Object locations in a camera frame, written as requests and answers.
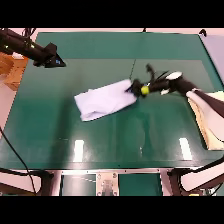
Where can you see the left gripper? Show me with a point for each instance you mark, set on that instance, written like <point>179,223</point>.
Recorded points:
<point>51,58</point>

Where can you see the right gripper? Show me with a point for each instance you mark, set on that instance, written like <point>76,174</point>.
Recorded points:
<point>138,87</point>

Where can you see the white garment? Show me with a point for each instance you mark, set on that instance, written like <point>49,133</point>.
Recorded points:
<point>103,100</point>

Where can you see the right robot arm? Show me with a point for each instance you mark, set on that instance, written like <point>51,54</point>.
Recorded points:
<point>206,100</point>

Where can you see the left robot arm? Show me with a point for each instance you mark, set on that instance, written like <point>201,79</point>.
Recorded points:
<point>20,45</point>

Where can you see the cream garment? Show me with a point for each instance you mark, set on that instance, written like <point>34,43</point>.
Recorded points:
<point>208,130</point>

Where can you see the silver frame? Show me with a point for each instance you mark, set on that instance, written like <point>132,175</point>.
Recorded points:
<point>106,183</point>

